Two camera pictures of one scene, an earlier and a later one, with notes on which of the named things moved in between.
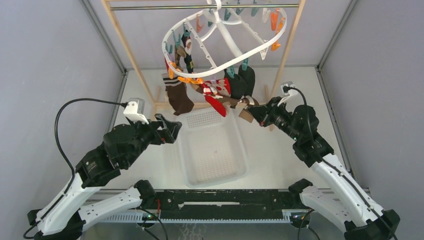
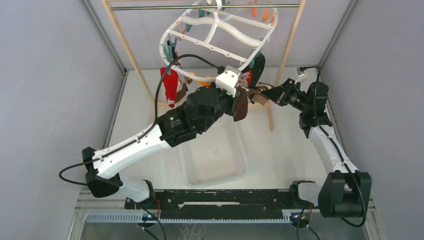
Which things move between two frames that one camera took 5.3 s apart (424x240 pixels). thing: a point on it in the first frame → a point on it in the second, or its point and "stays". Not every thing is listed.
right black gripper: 264,114 → 279,94
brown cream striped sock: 243,103 → 255,92
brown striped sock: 179,101 → 241,102
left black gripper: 169,133 → 230,99
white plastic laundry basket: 213,147 stays
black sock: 242,84 → 256,66
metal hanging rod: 198,6 stays
